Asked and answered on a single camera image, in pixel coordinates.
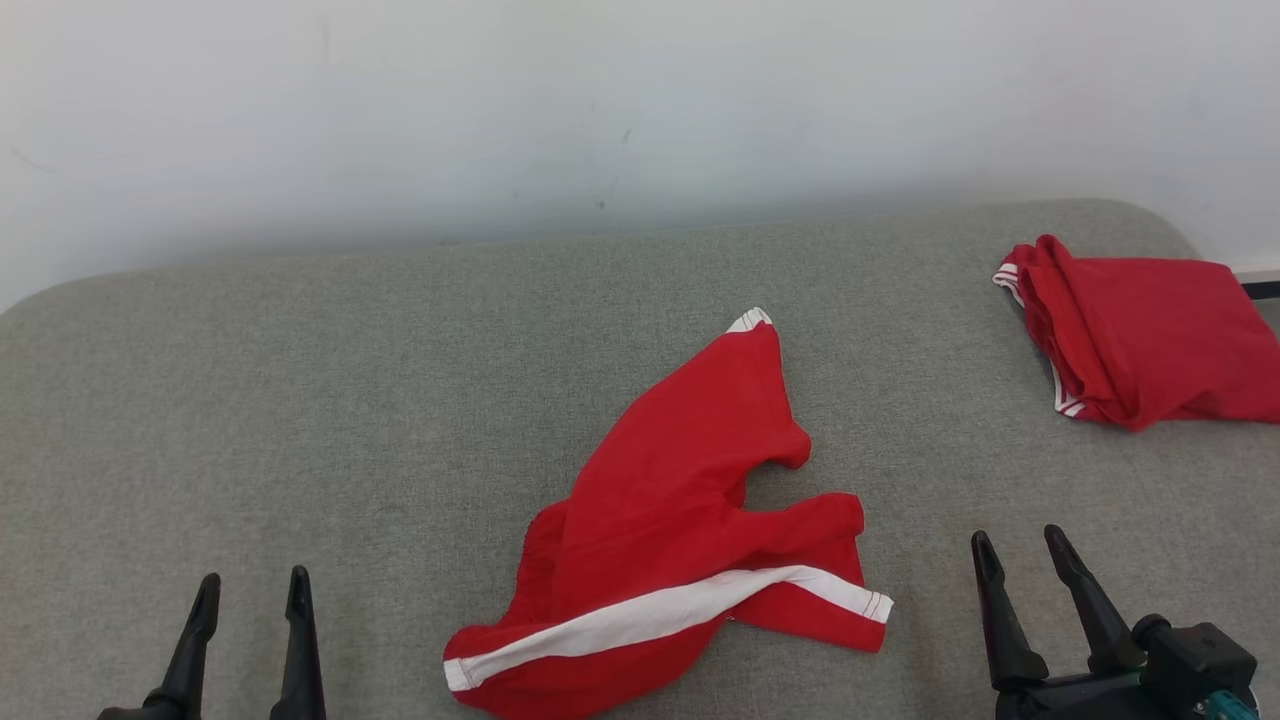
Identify red shorts with white stripe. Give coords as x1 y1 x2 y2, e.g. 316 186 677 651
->
443 307 894 720

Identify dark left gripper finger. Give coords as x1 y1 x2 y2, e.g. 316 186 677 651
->
270 565 327 720
145 573 222 720

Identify red Bulls basketball jersey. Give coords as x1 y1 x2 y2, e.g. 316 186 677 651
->
993 235 1280 433

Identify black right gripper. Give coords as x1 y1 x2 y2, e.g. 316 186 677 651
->
971 524 1206 720

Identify grey fabric sofa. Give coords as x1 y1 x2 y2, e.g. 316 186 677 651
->
0 198 1280 720

